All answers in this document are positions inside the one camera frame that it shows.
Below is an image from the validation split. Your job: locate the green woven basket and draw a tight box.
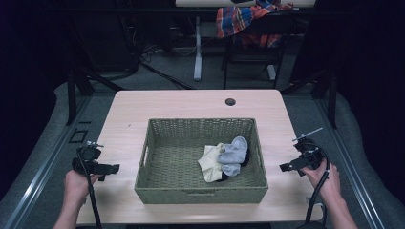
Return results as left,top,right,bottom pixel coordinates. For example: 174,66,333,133
134,117,269,205

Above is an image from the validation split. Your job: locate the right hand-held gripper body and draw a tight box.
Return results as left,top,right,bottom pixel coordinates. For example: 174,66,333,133
291,127,328,177

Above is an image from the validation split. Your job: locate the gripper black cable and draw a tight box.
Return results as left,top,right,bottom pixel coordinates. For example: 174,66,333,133
305,142,331,224
75,149,103,229

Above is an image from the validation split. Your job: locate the black metal stand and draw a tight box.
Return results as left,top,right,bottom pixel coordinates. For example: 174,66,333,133
64,61,126,127
279,67,338,130

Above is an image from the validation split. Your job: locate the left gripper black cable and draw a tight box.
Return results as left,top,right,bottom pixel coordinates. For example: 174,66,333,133
75,149,103,229

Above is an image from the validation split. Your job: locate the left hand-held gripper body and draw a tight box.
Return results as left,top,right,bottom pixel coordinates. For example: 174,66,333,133
71,140,107,182

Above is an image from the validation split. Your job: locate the white desk leg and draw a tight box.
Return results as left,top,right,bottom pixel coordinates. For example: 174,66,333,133
193,15,203,82
266,64,277,81

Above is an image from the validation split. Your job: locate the grey sock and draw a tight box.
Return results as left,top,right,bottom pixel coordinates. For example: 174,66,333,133
217,135,249,177

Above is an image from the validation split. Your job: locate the cream sock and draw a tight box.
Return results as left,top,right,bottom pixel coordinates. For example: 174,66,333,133
197,143,225,183

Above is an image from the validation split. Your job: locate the plaid cloth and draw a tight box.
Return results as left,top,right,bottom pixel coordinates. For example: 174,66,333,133
215,0,294,49

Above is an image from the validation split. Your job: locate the black chair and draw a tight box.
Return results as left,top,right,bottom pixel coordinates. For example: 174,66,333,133
222,11,299,91

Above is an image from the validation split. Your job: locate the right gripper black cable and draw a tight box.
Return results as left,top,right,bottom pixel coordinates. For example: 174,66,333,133
305,142,331,224

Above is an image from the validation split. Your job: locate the person's right hand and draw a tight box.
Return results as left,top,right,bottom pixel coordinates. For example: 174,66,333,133
300,158,342,202

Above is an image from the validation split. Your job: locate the black floor cable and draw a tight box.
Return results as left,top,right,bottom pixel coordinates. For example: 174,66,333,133
139,61,196,91

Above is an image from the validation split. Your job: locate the person's left hand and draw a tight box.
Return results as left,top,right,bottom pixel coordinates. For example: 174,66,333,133
63,169,103,207

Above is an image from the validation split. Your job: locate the aluminium rail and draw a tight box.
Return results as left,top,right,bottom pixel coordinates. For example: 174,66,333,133
2,94,94,229
312,94,387,229

